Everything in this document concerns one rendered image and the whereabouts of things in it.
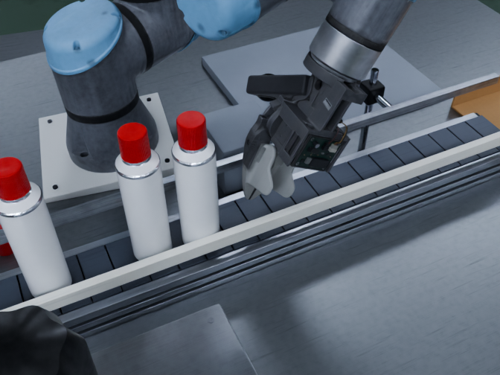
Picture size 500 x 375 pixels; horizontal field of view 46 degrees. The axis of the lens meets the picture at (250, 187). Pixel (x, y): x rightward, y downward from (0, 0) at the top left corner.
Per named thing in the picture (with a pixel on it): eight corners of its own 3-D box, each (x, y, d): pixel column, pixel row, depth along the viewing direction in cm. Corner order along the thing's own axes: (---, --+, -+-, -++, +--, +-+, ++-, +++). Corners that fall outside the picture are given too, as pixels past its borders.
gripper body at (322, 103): (281, 170, 69) (335, 82, 64) (249, 129, 75) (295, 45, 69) (327, 177, 74) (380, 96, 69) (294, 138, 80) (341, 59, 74)
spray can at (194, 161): (190, 259, 78) (177, 138, 64) (176, 232, 81) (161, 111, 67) (226, 245, 80) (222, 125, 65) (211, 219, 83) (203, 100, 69)
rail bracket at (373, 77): (373, 175, 97) (389, 92, 85) (348, 149, 101) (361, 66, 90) (389, 170, 98) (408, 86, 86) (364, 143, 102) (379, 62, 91)
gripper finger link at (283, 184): (263, 221, 77) (298, 165, 73) (244, 192, 81) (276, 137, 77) (281, 222, 79) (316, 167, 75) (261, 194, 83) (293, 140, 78)
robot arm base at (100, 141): (71, 181, 94) (53, 132, 87) (67, 126, 105) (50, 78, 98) (165, 161, 96) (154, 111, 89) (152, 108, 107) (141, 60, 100)
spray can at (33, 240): (35, 309, 72) (-18, 190, 58) (27, 278, 76) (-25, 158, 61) (77, 294, 74) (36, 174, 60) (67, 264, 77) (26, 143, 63)
